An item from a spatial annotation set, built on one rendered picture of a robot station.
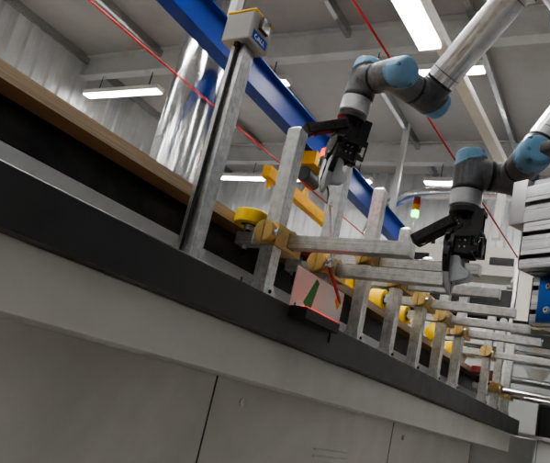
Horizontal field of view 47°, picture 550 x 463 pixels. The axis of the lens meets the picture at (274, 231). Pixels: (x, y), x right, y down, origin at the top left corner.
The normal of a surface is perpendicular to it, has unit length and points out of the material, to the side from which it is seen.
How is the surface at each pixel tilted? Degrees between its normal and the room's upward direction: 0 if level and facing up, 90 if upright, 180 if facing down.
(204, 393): 90
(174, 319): 90
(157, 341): 90
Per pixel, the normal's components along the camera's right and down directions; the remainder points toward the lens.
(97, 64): -0.46, -0.33
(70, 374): 0.84, 0.04
